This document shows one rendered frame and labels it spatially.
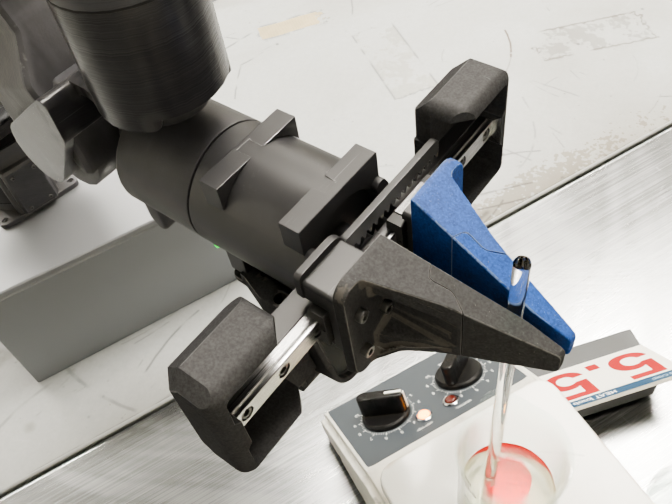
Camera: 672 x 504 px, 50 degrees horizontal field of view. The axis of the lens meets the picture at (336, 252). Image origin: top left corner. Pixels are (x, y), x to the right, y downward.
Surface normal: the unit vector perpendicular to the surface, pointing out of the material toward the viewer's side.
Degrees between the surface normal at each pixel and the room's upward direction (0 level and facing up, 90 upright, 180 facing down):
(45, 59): 61
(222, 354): 0
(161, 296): 90
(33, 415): 0
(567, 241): 0
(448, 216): 20
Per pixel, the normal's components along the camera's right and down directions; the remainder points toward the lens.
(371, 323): 0.79, 0.42
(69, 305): 0.50, 0.64
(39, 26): 0.63, 0.07
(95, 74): -0.49, 0.71
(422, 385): -0.33, -0.86
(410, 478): -0.12, -0.61
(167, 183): -0.59, 0.29
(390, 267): 0.16, -0.43
